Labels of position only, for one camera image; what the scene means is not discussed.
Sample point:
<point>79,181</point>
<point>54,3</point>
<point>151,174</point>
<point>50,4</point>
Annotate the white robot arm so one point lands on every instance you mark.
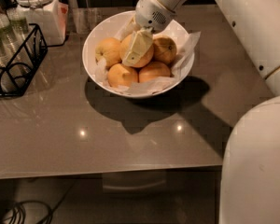
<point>250,178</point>

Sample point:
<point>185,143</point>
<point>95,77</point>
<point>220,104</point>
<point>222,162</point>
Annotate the clear glass in rack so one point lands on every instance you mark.
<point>18,22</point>

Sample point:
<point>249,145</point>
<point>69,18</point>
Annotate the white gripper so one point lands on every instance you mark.
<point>150,12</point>

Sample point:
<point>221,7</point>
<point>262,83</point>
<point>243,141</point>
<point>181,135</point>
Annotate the orange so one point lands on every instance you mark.
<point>165,49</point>
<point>136,50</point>
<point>154,70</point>
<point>122,75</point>
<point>108,49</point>

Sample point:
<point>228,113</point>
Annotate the white ceramic lidded jar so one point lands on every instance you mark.
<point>50,15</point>

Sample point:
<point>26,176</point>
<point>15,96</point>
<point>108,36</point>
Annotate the white ceramic bowl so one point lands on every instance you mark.
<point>109,25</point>

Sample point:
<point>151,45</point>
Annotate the black wire rack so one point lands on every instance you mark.
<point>19,60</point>

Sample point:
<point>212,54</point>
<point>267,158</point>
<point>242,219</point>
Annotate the white paper bowl liner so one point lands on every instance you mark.
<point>186,52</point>

